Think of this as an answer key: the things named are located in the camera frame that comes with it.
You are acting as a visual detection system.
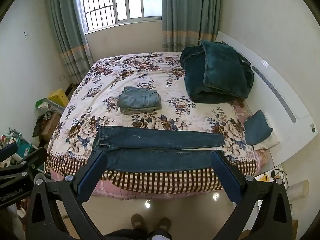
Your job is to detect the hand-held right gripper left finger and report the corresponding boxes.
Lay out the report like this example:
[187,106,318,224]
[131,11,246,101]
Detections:
[25,151,108,240]

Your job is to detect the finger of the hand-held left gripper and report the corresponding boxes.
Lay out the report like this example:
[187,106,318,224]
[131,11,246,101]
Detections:
[0,144,18,162]
[0,147,48,181]

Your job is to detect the teal cloth at right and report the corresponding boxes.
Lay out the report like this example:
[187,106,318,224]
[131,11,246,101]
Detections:
[244,110,273,146]

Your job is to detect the bed with floral sheet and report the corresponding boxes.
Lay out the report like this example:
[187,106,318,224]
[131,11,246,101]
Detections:
[45,52,283,198]

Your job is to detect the white headboard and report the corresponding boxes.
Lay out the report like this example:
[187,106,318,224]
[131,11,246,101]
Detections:
[215,31,313,167]

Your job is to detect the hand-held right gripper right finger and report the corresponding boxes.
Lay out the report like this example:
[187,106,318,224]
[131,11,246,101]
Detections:
[211,149,294,240]

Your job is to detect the folded light blue jeans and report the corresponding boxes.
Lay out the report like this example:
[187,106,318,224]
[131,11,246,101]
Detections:
[117,86,162,110]

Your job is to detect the cream pillow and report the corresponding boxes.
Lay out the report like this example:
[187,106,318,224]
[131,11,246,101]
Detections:
[252,112,280,151]

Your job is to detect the teal striped curtain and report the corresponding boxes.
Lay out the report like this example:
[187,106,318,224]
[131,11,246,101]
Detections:
[161,0,222,53]
[45,0,94,85]

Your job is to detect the folded khaki pants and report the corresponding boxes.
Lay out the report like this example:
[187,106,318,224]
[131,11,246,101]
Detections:
[120,106,163,116]

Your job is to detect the cardboard box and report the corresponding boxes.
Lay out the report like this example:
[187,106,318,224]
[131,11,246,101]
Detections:
[41,113,62,137]

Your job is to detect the teal plush blanket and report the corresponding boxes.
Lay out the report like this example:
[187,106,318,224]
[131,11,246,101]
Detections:
[180,45,250,104]

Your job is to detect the translucent plastic cup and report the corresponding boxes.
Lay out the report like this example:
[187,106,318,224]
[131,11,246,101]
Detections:
[287,179,310,202]

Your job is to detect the teal plastic rack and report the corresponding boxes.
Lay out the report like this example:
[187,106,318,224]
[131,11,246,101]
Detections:
[5,129,33,161]

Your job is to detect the large teal plush pillow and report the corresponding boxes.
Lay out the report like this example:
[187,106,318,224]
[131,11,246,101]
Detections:
[201,40,255,99]

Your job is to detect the yellow box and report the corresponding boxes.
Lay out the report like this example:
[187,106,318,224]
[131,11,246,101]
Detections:
[47,88,70,107]

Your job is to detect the black cable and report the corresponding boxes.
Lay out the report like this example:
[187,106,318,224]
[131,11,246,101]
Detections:
[272,169,288,183]

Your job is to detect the dark blue jeans pants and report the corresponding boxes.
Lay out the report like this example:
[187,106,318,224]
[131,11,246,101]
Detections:
[91,126,225,173]

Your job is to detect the green plastic item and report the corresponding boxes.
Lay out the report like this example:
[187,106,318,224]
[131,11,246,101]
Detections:
[35,98,52,109]

